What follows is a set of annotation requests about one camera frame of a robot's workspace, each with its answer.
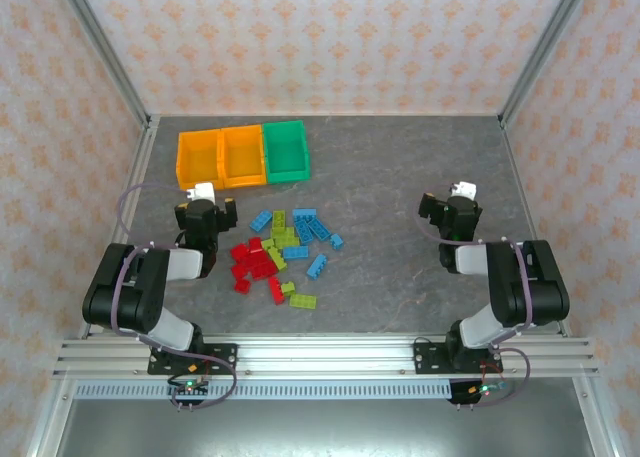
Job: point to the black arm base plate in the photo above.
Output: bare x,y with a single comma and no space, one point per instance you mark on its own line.
222,357
427,359

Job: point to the small green lego brick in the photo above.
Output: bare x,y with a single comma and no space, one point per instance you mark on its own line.
288,288
268,244

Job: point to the aluminium table side rail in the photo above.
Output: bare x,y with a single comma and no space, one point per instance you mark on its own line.
141,152
517,167

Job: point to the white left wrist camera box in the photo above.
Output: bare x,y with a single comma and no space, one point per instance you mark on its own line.
205,192

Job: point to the grey metal lower panel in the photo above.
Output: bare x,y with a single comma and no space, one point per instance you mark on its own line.
325,427

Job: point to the green plastic bin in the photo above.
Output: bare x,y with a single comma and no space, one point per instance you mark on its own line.
286,149

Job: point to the small blue lego brick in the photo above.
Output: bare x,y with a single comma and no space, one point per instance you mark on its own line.
336,241

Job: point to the small red lego brick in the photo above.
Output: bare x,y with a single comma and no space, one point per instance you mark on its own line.
239,270
242,285

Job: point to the aluminium frame leg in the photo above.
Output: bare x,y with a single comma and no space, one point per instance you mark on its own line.
51,417
592,417

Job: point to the wide aluminium extrusion rail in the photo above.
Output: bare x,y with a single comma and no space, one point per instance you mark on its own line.
325,357

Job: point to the aluminium frame post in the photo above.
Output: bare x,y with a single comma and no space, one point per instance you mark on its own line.
544,47
105,47

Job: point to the small circuit board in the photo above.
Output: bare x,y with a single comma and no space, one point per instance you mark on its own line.
482,389
189,388

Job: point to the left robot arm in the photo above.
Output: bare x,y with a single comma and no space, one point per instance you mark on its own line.
125,297

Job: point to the orange plastic bin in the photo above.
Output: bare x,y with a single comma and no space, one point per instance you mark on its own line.
243,154
200,157

